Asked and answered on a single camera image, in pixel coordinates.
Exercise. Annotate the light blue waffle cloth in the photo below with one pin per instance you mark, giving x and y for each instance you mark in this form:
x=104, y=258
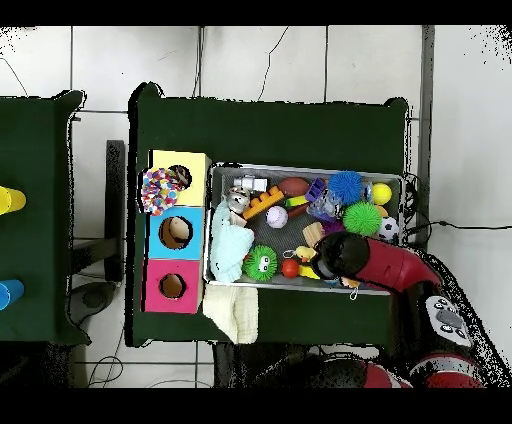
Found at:
x=230, y=244

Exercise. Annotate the colourful patterned cloth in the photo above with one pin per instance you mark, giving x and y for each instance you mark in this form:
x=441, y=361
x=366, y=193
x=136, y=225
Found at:
x=160, y=192

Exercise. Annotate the cream waffle cloth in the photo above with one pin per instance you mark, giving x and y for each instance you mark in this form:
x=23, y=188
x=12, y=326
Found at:
x=236, y=312

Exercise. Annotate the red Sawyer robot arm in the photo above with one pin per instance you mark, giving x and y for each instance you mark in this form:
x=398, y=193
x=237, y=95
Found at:
x=396, y=266

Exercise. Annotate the shallow metal mesh bin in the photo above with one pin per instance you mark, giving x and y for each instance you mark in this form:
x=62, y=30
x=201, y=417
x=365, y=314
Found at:
x=224, y=176

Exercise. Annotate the wooden box with three holes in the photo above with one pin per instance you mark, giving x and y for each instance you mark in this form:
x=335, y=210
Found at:
x=188, y=248

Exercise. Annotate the orange plastic comb block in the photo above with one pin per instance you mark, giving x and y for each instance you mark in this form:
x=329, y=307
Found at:
x=264, y=203

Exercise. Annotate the white baseball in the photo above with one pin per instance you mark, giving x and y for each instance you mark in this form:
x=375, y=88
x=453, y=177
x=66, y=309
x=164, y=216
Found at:
x=276, y=217

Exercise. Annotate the brown toy football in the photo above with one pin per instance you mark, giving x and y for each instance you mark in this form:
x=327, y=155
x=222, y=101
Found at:
x=294, y=186

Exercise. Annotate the green googly-eyed spiky ball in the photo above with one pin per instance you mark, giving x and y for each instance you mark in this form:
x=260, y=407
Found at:
x=260, y=262

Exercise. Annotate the small orange ball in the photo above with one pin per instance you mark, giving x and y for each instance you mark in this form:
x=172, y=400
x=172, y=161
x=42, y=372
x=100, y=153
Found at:
x=290, y=268

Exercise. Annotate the dark green tablecloth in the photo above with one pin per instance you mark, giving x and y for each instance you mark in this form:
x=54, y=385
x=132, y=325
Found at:
x=36, y=140
x=280, y=132

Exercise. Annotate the large blue spiky ball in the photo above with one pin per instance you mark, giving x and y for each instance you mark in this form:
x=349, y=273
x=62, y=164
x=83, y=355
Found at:
x=346, y=187

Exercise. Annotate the large green spiky ball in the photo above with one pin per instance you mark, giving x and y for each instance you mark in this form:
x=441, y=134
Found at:
x=362, y=218

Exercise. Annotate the plain yellow ball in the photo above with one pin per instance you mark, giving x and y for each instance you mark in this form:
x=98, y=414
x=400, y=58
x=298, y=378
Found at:
x=382, y=194

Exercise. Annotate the small soccer ball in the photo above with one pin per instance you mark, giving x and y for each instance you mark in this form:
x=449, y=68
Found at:
x=388, y=228

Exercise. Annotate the black upright panel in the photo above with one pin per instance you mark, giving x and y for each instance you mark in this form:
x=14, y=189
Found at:
x=115, y=200

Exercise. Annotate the grey round floor base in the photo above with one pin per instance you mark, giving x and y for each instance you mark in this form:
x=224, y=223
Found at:
x=94, y=298

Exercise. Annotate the yellow plastic cup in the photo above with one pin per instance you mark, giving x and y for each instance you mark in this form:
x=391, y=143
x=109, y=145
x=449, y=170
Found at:
x=14, y=200

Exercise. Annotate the blue plastic cup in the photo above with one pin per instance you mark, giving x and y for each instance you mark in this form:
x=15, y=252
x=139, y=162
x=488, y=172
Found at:
x=12, y=292

